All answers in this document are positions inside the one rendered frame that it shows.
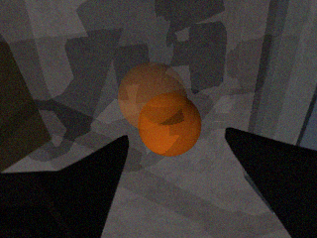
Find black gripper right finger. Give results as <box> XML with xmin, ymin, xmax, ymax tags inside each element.
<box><xmin>225</xmin><ymin>128</ymin><xmax>317</xmax><ymax>238</ymax></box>

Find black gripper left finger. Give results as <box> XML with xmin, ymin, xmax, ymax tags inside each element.
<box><xmin>0</xmin><ymin>135</ymin><xmax>129</xmax><ymax>238</ymax></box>

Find clear low glass walls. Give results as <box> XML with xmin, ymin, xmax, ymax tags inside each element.
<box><xmin>254</xmin><ymin>0</ymin><xmax>317</xmax><ymax>145</ymax></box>

